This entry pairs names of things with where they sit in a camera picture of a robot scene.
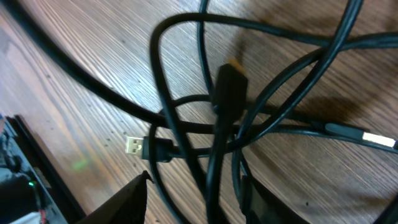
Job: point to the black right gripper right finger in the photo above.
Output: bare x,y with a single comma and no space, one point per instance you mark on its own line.
260,205

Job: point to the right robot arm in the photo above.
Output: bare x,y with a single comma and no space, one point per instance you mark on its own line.
33,191

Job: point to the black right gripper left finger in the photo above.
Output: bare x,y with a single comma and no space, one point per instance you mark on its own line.
127,206

